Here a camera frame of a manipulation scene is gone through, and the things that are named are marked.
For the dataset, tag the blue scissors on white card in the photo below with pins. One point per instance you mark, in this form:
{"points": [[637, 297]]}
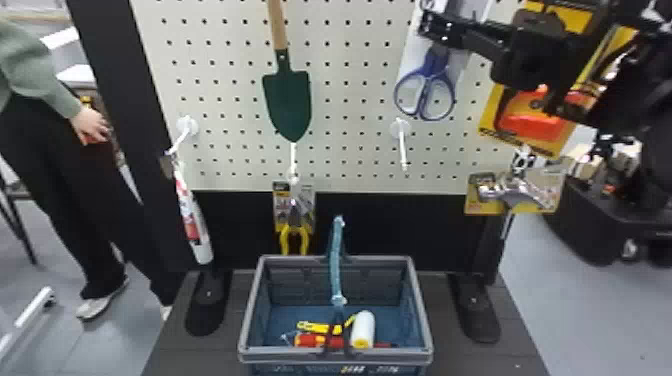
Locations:
{"points": [[426, 78]]}

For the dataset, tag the red screwdriver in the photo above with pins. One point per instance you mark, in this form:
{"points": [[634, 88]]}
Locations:
{"points": [[310, 340]]}

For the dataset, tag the orange tool on yellow card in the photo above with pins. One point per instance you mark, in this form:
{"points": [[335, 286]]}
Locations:
{"points": [[530, 123]]}

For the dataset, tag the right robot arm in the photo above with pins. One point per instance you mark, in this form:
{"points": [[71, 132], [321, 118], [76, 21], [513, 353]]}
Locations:
{"points": [[648, 89]]}

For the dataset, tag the blue basket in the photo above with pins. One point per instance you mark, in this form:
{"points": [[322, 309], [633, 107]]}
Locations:
{"points": [[409, 315]]}

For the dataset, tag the person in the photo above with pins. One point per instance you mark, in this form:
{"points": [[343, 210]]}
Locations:
{"points": [[63, 173]]}

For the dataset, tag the white pegboard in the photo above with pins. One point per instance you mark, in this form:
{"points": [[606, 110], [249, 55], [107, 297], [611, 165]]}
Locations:
{"points": [[346, 157]]}

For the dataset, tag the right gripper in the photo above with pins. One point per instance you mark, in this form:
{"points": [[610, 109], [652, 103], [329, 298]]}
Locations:
{"points": [[546, 50]]}

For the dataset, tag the green garden trowel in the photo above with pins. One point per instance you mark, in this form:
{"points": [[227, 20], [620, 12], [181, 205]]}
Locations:
{"points": [[287, 100]]}

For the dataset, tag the yellow screwdriver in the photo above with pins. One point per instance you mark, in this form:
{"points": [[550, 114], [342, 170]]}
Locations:
{"points": [[317, 327]]}

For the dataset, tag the white sealant tube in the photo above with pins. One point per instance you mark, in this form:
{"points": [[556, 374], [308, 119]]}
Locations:
{"points": [[191, 220]]}

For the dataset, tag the yellow pliers on card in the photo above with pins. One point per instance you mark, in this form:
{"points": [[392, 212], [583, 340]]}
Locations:
{"points": [[294, 210]]}

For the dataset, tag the silver wrench on yellow card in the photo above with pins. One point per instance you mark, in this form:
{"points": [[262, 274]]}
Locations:
{"points": [[517, 191]]}

